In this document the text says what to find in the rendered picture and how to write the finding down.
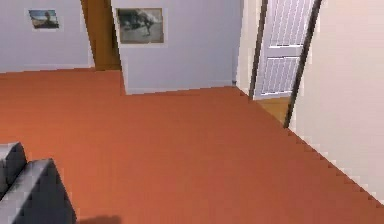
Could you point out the large framed grey picture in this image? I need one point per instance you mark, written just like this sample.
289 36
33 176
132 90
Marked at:
141 25

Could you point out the white louvred room door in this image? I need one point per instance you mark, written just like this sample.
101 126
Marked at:
283 50

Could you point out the dark grey sofa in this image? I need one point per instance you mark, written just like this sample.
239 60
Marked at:
33 190

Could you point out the small framed wall picture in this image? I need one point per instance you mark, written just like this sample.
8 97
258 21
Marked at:
43 19

